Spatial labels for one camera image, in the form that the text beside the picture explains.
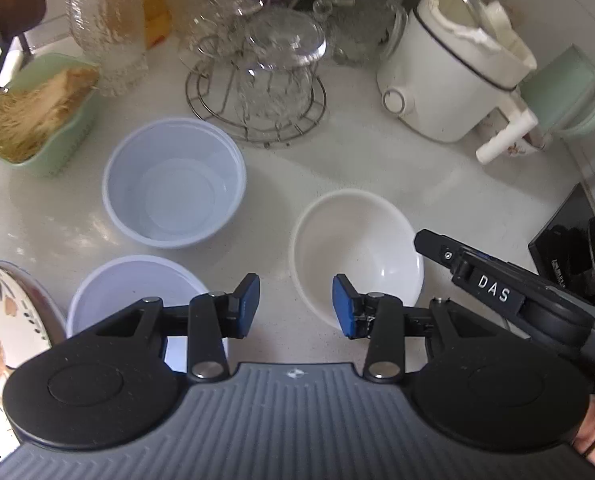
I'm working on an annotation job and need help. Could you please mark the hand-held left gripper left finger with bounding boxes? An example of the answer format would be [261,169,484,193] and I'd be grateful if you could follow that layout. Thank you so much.
[94,274,261,385]

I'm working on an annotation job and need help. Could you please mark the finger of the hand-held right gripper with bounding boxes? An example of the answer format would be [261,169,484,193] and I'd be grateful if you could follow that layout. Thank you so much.
[413,229,528,313]

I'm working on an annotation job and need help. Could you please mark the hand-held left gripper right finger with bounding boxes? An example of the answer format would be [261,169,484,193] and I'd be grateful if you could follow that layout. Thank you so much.
[332,274,485,382]

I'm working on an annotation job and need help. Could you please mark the white bowl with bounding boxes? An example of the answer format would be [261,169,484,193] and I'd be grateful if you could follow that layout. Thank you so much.
[288,189,425,333]

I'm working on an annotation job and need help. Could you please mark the pale blue plastic bowl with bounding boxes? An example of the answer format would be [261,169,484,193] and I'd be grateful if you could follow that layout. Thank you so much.
[66,255,228,373]
[101,117,248,250]

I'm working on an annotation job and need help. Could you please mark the leaf-pattern floral plate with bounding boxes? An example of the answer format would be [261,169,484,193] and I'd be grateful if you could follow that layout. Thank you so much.
[0,260,68,466]

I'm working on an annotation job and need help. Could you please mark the black glass stove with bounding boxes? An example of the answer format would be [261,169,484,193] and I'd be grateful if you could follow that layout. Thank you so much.
[527,182,595,281]

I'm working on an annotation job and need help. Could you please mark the floral print mug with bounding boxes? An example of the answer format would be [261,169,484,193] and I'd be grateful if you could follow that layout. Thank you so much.
[507,125,551,153]

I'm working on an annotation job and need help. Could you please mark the white electric cooking pot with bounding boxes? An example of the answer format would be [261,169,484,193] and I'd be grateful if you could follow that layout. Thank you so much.
[376,0,541,166]

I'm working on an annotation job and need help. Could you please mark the pale green cup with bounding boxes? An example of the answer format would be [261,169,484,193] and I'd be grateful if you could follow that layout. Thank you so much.
[520,45,595,136]

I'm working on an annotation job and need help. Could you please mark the green plastic basket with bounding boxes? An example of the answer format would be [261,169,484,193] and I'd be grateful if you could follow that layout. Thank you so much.
[0,52,103,178]

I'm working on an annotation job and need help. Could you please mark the large inverted glass cup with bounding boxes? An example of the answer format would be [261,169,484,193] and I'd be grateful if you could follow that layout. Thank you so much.
[234,7,328,121]

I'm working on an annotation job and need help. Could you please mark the dried noodles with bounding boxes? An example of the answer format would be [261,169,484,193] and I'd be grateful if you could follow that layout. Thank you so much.
[0,67,100,163]

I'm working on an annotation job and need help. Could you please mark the textured glass mug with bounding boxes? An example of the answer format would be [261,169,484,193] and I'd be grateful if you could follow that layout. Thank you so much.
[66,0,150,97]

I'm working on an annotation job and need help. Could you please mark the round wire cup rack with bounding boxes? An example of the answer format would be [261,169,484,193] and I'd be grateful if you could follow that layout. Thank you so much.
[184,55,328,148]

